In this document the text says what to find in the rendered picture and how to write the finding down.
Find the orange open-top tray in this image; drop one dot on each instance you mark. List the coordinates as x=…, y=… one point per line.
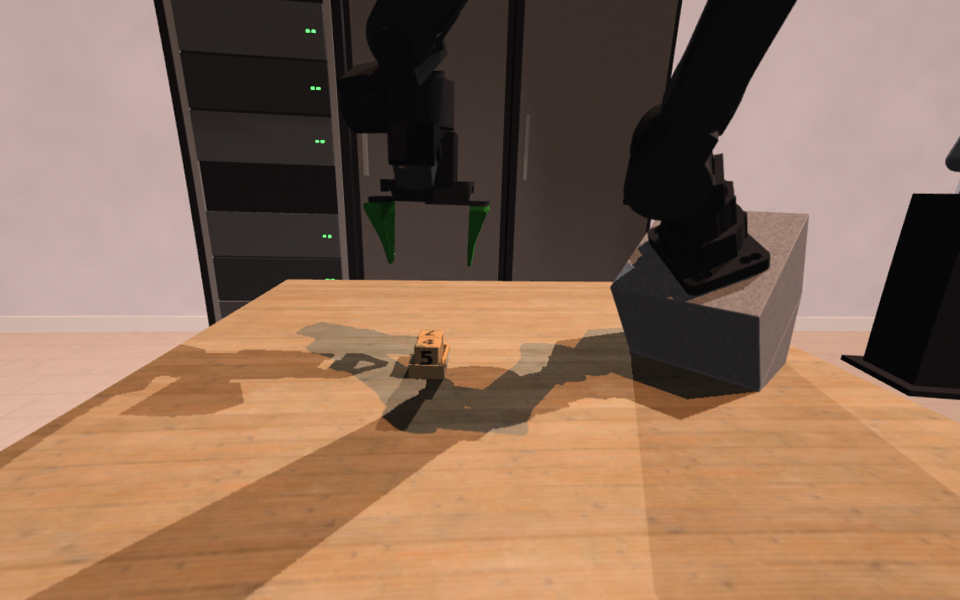
x=429, y=370

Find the orange number cube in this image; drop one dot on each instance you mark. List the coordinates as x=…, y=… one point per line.
x=431, y=333
x=428, y=351

